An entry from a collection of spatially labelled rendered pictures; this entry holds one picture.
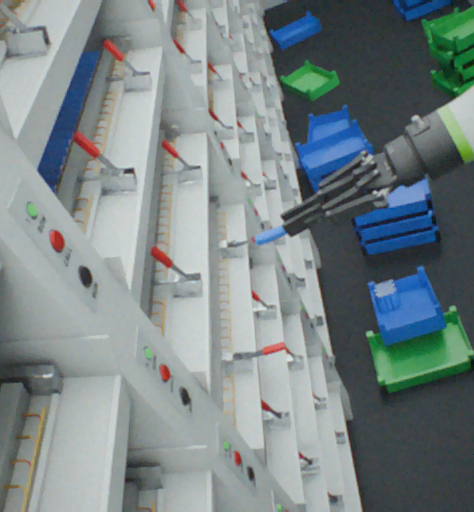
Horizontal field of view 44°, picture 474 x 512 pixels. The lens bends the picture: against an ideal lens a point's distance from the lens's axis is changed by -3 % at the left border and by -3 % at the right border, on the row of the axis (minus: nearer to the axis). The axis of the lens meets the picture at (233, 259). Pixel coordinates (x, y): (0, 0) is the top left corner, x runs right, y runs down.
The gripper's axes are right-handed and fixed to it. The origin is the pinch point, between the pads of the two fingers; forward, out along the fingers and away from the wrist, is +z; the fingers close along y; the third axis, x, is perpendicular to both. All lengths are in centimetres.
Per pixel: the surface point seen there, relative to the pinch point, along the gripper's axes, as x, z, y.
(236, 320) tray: 6.8, 18.2, 7.8
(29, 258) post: -42, 5, 44
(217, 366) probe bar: 3.1, 19.7, 19.2
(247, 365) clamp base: 6.5, 16.4, 18.5
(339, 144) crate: 95, 14, -160
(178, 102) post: -18.2, 12.6, -25.1
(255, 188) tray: 24, 21, -51
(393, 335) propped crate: 90, 14, -42
